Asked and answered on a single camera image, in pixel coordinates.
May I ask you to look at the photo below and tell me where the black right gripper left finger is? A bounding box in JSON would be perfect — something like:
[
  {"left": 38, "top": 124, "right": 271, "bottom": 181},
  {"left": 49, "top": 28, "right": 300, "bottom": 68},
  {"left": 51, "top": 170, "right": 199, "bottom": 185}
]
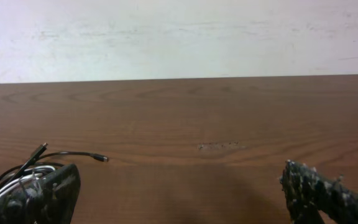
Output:
[{"left": 0, "top": 164, "right": 81, "bottom": 224}]

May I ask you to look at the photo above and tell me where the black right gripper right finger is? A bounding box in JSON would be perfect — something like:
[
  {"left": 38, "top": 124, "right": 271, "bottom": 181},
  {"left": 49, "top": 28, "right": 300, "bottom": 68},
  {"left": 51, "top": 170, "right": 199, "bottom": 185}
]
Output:
[{"left": 280, "top": 160, "right": 358, "bottom": 224}]

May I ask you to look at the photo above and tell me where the white usb cable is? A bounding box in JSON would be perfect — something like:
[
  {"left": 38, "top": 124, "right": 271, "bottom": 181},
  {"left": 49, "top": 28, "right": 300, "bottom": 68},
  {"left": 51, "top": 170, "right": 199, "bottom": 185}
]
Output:
[{"left": 0, "top": 165, "right": 57, "bottom": 207}]

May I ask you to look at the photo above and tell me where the black usb cable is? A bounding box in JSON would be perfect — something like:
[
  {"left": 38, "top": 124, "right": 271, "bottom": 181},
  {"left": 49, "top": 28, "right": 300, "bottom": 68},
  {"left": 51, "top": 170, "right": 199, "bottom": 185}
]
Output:
[{"left": 0, "top": 142, "right": 109, "bottom": 200}]

